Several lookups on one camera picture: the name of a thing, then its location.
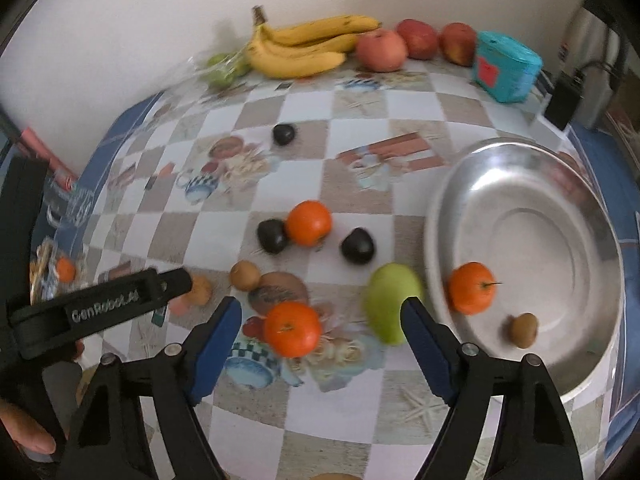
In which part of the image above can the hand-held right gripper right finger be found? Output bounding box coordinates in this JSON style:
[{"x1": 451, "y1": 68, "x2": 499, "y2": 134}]
[{"x1": 400, "y1": 296, "x2": 586, "y2": 480}]

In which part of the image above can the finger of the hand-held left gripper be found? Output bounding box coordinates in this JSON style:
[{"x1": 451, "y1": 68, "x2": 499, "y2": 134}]
[{"x1": 144, "y1": 267, "x2": 194, "y2": 311}]

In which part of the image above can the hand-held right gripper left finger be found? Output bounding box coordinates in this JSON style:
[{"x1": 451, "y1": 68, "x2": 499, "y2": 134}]
[{"x1": 55, "y1": 296, "x2": 243, "y2": 480}]

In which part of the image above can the green mango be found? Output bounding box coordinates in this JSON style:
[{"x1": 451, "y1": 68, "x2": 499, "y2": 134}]
[{"x1": 364, "y1": 263, "x2": 425, "y2": 346}]

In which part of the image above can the orange tangerine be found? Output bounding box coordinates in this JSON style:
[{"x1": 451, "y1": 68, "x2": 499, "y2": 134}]
[
  {"x1": 263, "y1": 302, "x2": 323, "y2": 359},
  {"x1": 447, "y1": 262, "x2": 502, "y2": 316},
  {"x1": 286, "y1": 200, "x2": 333, "y2": 247}
]

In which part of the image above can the stainless steel bowl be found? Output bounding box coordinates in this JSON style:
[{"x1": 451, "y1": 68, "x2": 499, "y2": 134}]
[{"x1": 424, "y1": 137, "x2": 626, "y2": 403}]

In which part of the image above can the bag of green fruits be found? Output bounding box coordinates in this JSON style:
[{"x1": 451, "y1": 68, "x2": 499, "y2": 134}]
[{"x1": 172, "y1": 45, "x2": 253, "y2": 91}]

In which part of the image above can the person's left hand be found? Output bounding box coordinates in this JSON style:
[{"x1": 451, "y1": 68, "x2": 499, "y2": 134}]
[{"x1": 0, "y1": 397, "x2": 57, "y2": 457}]

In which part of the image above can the clear plastic bag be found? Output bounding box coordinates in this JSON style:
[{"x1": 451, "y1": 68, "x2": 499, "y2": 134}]
[{"x1": 30, "y1": 180, "x2": 96, "y2": 306}]

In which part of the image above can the red packet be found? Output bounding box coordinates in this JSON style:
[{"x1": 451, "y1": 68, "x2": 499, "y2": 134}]
[{"x1": 15, "y1": 127, "x2": 78, "y2": 186}]

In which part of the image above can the yellow banana bunch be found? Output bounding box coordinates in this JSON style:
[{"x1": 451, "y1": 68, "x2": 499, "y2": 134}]
[{"x1": 246, "y1": 6, "x2": 383, "y2": 80}]

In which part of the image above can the black charger block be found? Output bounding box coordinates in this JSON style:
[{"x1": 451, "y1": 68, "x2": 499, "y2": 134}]
[{"x1": 544, "y1": 71, "x2": 586, "y2": 131}]

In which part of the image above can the teal plastic box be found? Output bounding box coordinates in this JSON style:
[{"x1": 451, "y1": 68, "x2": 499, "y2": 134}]
[{"x1": 471, "y1": 31, "x2": 544, "y2": 104}]

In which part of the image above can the pale pink apple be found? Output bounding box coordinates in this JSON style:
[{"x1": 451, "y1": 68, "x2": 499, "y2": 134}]
[{"x1": 356, "y1": 29, "x2": 408, "y2": 73}]

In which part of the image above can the red apple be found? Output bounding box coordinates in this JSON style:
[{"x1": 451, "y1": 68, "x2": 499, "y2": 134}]
[
  {"x1": 396, "y1": 19, "x2": 441, "y2": 61},
  {"x1": 439, "y1": 22, "x2": 478, "y2": 67}
]

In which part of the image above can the stainless steel kettle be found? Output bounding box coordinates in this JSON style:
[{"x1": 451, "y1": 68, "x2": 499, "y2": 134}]
[{"x1": 560, "y1": 5, "x2": 631, "y2": 128}]

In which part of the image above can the black charging cable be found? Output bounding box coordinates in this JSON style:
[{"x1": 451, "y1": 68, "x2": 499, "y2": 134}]
[{"x1": 575, "y1": 59, "x2": 622, "y2": 82}]

